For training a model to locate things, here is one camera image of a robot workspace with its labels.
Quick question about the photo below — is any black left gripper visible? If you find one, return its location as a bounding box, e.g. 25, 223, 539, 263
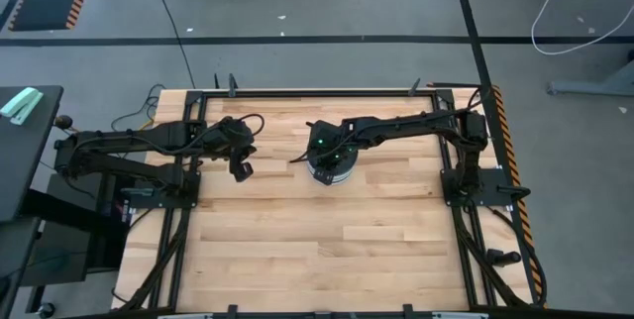
212, 116, 259, 184

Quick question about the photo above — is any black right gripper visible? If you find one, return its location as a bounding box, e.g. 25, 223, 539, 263
305, 119, 359, 186

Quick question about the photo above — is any large white bowl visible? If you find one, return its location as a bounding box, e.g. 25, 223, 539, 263
305, 149, 359, 187

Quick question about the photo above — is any small white bowl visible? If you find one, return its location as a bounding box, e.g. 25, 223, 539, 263
308, 148, 358, 180

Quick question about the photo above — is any orange black hazard stripe edge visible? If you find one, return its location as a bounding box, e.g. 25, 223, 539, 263
489, 84, 548, 308

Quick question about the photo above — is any black equipment cart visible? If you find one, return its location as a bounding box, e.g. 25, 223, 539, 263
18, 173, 131, 288

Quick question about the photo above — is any black side table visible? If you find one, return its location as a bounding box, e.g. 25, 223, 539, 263
0, 84, 65, 225

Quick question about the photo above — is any mint green stapler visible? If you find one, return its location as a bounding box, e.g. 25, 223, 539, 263
0, 86, 46, 127

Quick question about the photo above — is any grey desk foot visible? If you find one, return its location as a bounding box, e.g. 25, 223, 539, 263
546, 59, 634, 98

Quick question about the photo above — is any black aluminium table frame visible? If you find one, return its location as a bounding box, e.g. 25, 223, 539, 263
148, 88, 501, 313

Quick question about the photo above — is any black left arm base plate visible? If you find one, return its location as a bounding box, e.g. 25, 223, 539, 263
121, 169, 202, 210

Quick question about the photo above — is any black cable bundle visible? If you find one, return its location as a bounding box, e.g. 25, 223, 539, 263
454, 204, 549, 309
117, 208, 192, 311

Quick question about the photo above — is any long black floor cable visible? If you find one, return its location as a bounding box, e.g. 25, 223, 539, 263
147, 0, 198, 90

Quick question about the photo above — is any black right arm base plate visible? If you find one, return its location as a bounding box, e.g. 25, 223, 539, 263
440, 166, 515, 208

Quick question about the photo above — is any black clamp handle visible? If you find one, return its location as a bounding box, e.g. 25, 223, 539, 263
486, 248, 523, 267
496, 184, 532, 200

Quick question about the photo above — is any white floor cable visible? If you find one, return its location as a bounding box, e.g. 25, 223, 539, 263
530, 0, 634, 56

